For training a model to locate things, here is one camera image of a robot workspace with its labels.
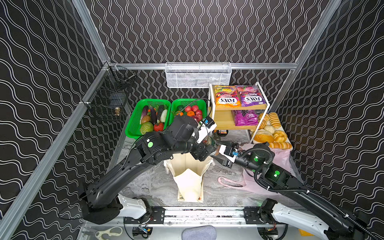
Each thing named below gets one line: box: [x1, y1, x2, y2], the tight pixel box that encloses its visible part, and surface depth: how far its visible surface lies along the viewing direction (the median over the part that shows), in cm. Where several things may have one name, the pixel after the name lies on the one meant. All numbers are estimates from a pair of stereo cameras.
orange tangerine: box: [187, 110, 195, 117], surface depth 115 cm
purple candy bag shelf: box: [232, 110, 259, 126], surface depth 90 cm
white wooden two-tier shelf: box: [208, 81, 271, 143], surface depth 81 cm
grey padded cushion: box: [181, 225, 217, 240], surface depth 69 cm
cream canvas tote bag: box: [164, 152, 214, 203], surface depth 63 cm
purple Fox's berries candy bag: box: [236, 85, 266, 107], surface depth 80 cm
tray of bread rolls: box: [252, 112, 293, 150], surface depth 103 cm
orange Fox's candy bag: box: [214, 85, 241, 108], surface depth 80 cm
